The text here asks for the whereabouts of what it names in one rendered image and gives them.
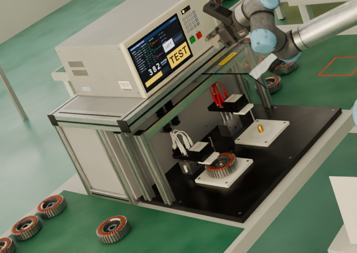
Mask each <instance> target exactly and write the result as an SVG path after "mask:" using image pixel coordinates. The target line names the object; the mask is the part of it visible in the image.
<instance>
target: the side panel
mask: <svg viewBox="0 0 357 253"><path fill-rule="evenodd" d="M53 128H54V129H55V131H56V133H57V135H58V137H59V139H60V141H61V143H62V145H63V147H64V149H65V151H66V153H67V155H68V157H69V159H70V161H71V163H72V165H73V166H74V168H75V170H76V172H77V174H78V176H79V178H80V180H81V182H82V184H83V186H84V188H85V190H86V192H87V194H88V195H89V196H90V195H91V196H94V197H99V198H104V199H109V200H113V201H119V202H122V203H127V204H131V205H133V204H134V205H137V204H138V202H140V201H141V200H140V198H138V199H135V197H134V195H133V193H132V191H131V188H130V186H129V184H128V182H127V180H126V178H125V176H124V174H123V172H122V170H121V168H120V166H119V163H118V161H117V159H116V157H115V155H114V153H113V151H112V149H111V147H110V145H109V143H108V141H107V138H106V136H105V134H104V132H103V130H95V129H85V128H74V127H68V126H54V125H53Z"/></svg>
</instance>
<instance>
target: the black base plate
mask: <svg viewBox="0 0 357 253"><path fill-rule="evenodd" d="M251 110H252V113H253V116H254V119H255V120H256V119H259V120H275V121H289V123H290V124H289V125H288V126H287V127H286V128H285V129H284V131H283V132H282V133H281V134H280V135H279V136H278V137H277V138H276V139H275V140H274V141H273V142H272V143H271V144H270V145H269V146H268V147H264V146H253V145H243V144H236V143H235V140H236V139H237V138H238V137H239V136H240V135H241V134H242V133H243V132H244V131H245V130H246V129H247V128H248V127H249V126H250V125H251V124H252V123H253V119H252V116H251V113H250V111H248V112H247V113H246V114H245V115H242V114H236V115H239V117H240V120H241V123H242V126H243V127H241V128H240V129H239V131H238V132H237V133H236V134H235V135H234V136H232V137H223V136H222V135H221V133H220V130H219V127H218V125H217V126H216V127H215V128H214V129H212V130H211V131H210V132H209V133H208V134H207V135H206V136H205V137H204V138H203V139H202V140H201V141H203V142H209V139H208V137H210V138H211V140H212V143H213V145H214V148H215V150H216V152H217V153H220V154H221V153H232V154H234V155H235V156H236V157H238V158H247V159H252V160H253V163H252V164H251V165H250V166H249V167H248V168H247V169H246V170H245V171H244V172H243V173H242V174H241V175H240V176H239V177H238V178H237V179H236V180H235V181H234V182H233V184H232V185H231V186H230V187H229V188H226V187H219V186H215V185H208V184H202V183H196V182H195V179H196V178H197V177H198V176H199V175H200V174H201V173H202V172H203V171H204V170H205V164H203V165H202V167H200V168H199V169H198V170H197V171H196V172H195V173H194V175H191V174H184V173H183V172H182V170H181V167H180V165H179V163H178V162H177V163H176V164H175V165H174V166H173V167H172V168H171V169H170V170H169V171H168V172H166V173H165V176H166V179H167V181H168V184H169V186H170V188H171V190H172V192H173V195H174V197H175V199H176V200H175V201H173V202H172V204H171V205H169V204H165V203H164V201H163V199H162V197H161V195H160V193H159V190H158V188H157V186H156V184H154V185H153V186H152V189H153V191H154V193H155V195H156V196H155V198H152V200H151V201H148V200H145V199H144V197H143V195H142V196H141V197H140V200H141V202H142V203H146V204H151V205H156V206H161V207H166V208H171V209H176V210H181V211H185V212H189V213H195V214H200V215H204V216H210V217H215V218H220V219H223V220H228V221H233V222H238V223H244V222H245V221H246V220H247V219H248V218H249V217H250V215H251V214H252V213H253V212H254V211H255V210H256V209H257V208H258V206H259V205H260V204H261V203H262V202H263V201H264V200H265V199H266V198H267V196H268V195H269V194H270V193H271V192H272V191H273V190H274V189H275V188H276V186H277V185H278V184H279V183H280V182H281V180H282V179H283V178H284V177H285V176H286V175H287V174H288V173H289V171H290V170H291V169H292V168H293V167H294V166H295V165H296V164H297V163H298V161H299V160H300V159H301V158H302V157H303V156H304V155H305V154H306V153H307V151H308V150H309V149H310V148H311V147H312V146H313V145H314V144H315V143H316V141H317V140H318V139H319V138H320V137H321V136H322V135H323V134H324V133H325V131H326V130H327V129H328V128H329V127H330V126H331V125H332V124H333V122H334V121H335V120H336V119H337V118H338V117H339V116H340V115H341V114H342V110H341V108H340V107H317V106H292V105H271V107H270V108H267V107H266V108H264V107H263V105H262V104H254V106H253V107H252V108H251Z"/></svg>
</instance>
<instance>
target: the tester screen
mask: <svg viewBox="0 0 357 253"><path fill-rule="evenodd" d="M180 31H182V30H181V27H180V25H179V22H178V20H177V17H176V16H175V17H174V18H172V19H171V20H169V21H168V22H167V23H166V24H164V25H163V26H161V27H160V28H159V29H157V30H156V31H154V32H153V33H152V34H150V35H149V36H148V37H146V38H145V39H144V40H142V41H141V42H139V43H138V44H136V45H135V46H134V47H132V48H131V49H130V53H131V55H132V57H133V60H134V62H135V64H136V66H137V69H138V71H139V73H140V76H141V78H142V81H143V83H144V85H145V87H146V90H148V89H150V88H151V87H152V86H153V85H155V84H156V83H157V82H158V81H160V80H161V79H162V78H163V77H165V76H166V75H167V74H169V73H170V72H171V71H173V70H174V69H175V68H176V67H177V66H179V65H180V64H181V63H182V62H184V61H185V60H186V59H187V58H189V57H190V56H191V54H190V55H189V56H188V57H186V58H185V59H184V60H183V61H181V62H180V63H179V64H178V65H177V66H175V67H174V68H171V65H170V63H169V61H168V58H167V55H169V54H170V53H171V52H172V51H174V50H175V49H177V48H178V47H179V46H181V45H182V44H183V43H184V42H186V41H185V38H184V39H183V40H182V41H180V42H179V43H178V44H176V45H175V46H174V47H173V48H171V49H170V50H169V51H167V52H165V50H164V48H163V44H164V43H165V42H167V41H168V40H170V39H171V38H172V37H174V36H175V35H176V34H178V33H179V32H180ZM182 34H183V32H182ZM183 36H184V35H183ZM158 62H159V63H160V66H161V69H160V70H158V71H157V72H156V73H155V74H153V75H152V76H150V75H149V73H148V70H149V69H150V68H151V67H153V66H154V65H155V64H157V63H158ZM167 66H168V67H169V70H168V71H167V72H166V73H164V74H163V75H162V76H161V77H160V78H158V79H157V80H156V81H155V82H153V83H152V84H151V85H149V86H148V87H147V86H146V84H145V83H146V82H147V81H149V80H150V79H151V78H152V77H154V76H155V75H156V74H157V73H159V72H160V71H161V70H163V69H164V68H165V67H167Z"/></svg>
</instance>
